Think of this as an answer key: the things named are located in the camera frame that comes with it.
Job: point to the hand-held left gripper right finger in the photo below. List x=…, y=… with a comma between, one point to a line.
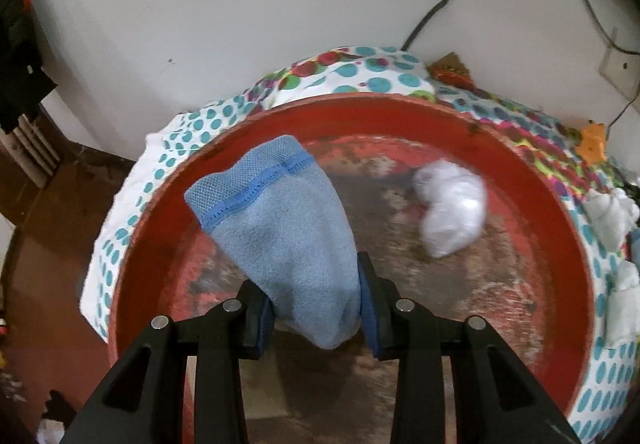
x=370, y=319

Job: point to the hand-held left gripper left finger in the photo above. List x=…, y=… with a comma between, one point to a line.
x=262, y=324

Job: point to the light blue sock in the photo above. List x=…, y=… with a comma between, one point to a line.
x=280, y=234

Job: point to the red plastic basin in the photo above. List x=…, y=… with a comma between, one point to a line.
x=540, y=204

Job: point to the white rolled sock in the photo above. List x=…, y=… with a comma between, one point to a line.
x=450, y=209
x=607, y=214
x=624, y=309

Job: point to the polka dot blanket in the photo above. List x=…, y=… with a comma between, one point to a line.
x=380, y=69

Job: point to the red orange wrapper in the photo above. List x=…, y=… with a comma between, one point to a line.
x=450, y=69

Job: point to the orange toy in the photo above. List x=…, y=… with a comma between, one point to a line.
x=592, y=142

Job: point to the grey ribbed panel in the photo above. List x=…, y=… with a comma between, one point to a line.
x=30, y=149

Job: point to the black equipment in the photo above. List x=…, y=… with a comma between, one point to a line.
x=20, y=64

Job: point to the beige wall socket plate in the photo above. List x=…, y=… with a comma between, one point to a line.
x=622, y=69

